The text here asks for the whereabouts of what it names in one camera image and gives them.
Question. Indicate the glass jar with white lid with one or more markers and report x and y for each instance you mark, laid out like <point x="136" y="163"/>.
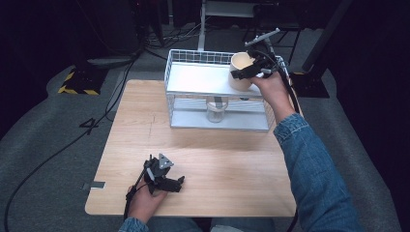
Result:
<point x="215" y="112"/>

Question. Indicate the yellow black striped stand base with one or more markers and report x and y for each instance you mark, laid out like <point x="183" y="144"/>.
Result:
<point x="82" y="82"/>

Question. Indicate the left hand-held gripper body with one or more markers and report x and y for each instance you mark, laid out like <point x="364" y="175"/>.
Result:
<point x="154" y="170"/>

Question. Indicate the cream mug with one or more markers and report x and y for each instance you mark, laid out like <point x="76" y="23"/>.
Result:
<point x="240" y="85"/>

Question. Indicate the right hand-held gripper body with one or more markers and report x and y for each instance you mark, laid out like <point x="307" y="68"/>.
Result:
<point x="266" y="63"/>

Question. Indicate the black chair frame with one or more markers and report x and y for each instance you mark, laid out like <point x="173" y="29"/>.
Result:
<point x="283" y="19"/>

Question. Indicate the grey tape strip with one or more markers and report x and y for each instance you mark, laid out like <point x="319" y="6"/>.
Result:
<point x="96" y="185"/>

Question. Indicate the black stand with base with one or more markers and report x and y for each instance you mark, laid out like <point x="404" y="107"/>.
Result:
<point x="309" y="87"/>

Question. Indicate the white desk frame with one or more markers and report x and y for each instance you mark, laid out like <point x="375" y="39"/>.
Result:
<point x="201" y="32"/>

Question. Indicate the person's left hand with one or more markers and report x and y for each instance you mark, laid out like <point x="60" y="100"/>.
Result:
<point x="143" y="203"/>

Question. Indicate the person's right hand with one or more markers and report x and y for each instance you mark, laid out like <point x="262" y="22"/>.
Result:
<point x="275" y="90"/>

